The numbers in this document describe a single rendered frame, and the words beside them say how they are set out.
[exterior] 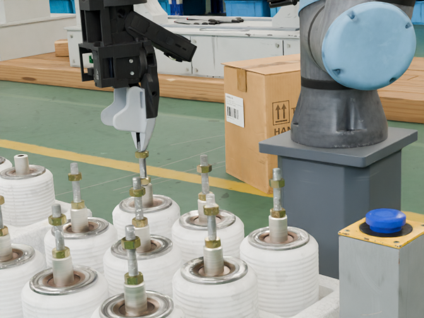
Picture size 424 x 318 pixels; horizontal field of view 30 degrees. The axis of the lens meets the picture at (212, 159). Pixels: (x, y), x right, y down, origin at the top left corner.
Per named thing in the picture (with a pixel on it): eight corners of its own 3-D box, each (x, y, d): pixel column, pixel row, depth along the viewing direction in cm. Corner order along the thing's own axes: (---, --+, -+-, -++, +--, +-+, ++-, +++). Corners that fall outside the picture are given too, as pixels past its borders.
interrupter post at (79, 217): (69, 234, 103) (66, 210, 102) (74, 228, 105) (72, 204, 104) (86, 234, 103) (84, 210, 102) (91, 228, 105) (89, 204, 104)
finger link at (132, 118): (111, 156, 107) (104, 88, 105) (150, 148, 110) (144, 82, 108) (120, 159, 105) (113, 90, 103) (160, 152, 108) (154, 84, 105)
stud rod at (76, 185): (74, 219, 103) (68, 164, 101) (77, 217, 104) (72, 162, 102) (80, 220, 103) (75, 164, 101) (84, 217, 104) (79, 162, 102)
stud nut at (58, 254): (50, 255, 87) (49, 248, 87) (64, 251, 88) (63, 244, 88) (58, 260, 86) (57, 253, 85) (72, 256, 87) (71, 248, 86)
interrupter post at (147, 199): (142, 203, 114) (141, 181, 113) (157, 205, 113) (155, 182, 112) (134, 208, 112) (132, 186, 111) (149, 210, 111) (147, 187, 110)
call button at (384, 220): (378, 223, 84) (378, 204, 83) (412, 230, 81) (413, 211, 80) (358, 234, 81) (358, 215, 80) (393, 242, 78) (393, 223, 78)
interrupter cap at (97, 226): (42, 241, 101) (42, 236, 101) (62, 221, 108) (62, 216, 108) (100, 241, 100) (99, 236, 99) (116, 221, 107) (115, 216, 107)
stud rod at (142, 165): (149, 193, 112) (146, 141, 110) (144, 195, 111) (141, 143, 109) (145, 192, 112) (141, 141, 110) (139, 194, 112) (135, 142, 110)
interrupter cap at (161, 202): (136, 196, 117) (135, 192, 117) (182, 200, 114) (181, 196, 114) (108, 212, 111) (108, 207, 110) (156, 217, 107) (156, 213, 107)
